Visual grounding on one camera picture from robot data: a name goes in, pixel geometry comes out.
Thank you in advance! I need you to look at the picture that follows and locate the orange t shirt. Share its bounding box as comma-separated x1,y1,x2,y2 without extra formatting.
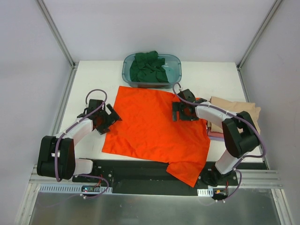
102,86,210,187

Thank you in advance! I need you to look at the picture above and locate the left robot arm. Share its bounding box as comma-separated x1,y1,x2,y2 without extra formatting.
37,99,122,182

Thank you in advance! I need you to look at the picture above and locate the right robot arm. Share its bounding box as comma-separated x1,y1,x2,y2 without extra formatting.
172,89,263,187

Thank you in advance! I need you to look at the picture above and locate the teal plastic bin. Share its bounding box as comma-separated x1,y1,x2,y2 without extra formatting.
122,53,182,89

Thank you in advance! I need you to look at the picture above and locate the dark green t shirt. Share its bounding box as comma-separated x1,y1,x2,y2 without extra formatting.
130,51,168,83

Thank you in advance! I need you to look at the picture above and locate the beige folded t shirt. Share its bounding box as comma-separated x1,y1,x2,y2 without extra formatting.
207,96,261,133

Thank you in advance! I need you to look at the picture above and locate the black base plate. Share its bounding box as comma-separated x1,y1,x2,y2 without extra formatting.
44,157,269,196

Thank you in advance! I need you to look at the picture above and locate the left aluminium frame post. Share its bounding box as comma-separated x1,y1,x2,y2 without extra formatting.
35,0,76,68

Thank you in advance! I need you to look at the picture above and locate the aluminium frame post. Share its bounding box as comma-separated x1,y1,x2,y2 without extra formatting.
237,0,283,71
35,0,76,68

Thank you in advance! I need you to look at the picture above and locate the left white cable duct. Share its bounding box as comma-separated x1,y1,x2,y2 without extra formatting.
39,184,113,195

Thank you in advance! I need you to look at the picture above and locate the white cable duct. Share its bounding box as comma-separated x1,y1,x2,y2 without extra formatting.
39,184,113,195
197,188,214,197

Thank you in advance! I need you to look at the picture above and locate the right white cable duct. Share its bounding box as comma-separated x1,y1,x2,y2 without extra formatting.
197,188,214,197

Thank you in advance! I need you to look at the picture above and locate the right aluminium frame post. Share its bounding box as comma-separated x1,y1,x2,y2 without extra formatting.
237,0,283,71

